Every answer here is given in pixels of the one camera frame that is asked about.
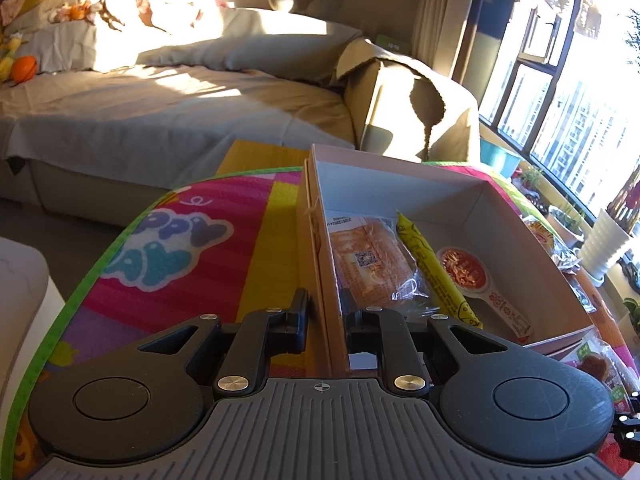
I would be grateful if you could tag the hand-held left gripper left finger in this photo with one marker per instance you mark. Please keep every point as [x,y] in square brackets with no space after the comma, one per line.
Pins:
[297,325]

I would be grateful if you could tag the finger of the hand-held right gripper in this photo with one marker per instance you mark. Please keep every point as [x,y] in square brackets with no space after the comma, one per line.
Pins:
[627,427]

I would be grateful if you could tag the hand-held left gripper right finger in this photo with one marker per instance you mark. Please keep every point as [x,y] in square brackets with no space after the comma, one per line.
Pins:
[357,329]

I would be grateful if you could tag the brown cookie packet green label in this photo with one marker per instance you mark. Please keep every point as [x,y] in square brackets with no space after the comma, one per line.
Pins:
[597,367]

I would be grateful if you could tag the waffle bread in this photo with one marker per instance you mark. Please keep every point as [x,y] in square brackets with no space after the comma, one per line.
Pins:
[370,260]

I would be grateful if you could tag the yellow snack stick packet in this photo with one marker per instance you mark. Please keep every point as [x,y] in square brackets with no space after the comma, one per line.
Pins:
[435,265]

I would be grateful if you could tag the red and white spoon-shaped packet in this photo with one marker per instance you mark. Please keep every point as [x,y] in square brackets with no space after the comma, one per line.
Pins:
[462,270]

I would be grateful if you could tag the pink cardboard box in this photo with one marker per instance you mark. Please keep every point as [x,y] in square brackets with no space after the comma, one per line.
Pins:
[500,220]

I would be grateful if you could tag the colourful cartoon play mat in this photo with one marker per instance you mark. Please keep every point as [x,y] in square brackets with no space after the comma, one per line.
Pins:
[200,270]

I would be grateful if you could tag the tall white ribbed planter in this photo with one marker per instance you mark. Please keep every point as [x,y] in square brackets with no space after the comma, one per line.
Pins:
[607,245]

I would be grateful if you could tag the white pot with grass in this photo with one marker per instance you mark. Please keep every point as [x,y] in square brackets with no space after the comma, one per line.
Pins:
[567,225]

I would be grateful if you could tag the teal plastic bucket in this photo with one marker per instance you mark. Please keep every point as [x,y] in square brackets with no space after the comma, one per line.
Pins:
[500,160]

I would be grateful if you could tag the small potted plant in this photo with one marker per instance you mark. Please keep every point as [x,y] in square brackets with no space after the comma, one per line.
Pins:
[532,180]

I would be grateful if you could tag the beige covered sofa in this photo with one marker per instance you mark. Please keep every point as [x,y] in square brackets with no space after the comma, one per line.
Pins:
[150,125]

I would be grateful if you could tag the white furniture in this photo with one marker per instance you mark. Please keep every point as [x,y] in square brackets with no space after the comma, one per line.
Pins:
[25,320]

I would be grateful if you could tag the dark framed window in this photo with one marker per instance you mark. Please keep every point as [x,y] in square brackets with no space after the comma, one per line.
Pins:
[512,90]

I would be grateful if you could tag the small digital clock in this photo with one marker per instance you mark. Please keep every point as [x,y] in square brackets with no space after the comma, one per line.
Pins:
[395,44]

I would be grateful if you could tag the long beige pillow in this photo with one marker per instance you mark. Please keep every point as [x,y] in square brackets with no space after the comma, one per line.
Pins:
[260,40]

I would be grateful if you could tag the beige curtain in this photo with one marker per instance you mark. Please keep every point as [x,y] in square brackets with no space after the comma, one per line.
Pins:
[445,15]

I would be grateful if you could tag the white floral blanket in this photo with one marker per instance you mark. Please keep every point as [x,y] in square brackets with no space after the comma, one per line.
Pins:
[165,10]

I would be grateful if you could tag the orange ball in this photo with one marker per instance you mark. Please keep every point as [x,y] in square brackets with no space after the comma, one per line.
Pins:
[24,69]

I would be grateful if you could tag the pile of pink clothes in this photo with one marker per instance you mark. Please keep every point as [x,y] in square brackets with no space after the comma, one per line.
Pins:
[30,5]

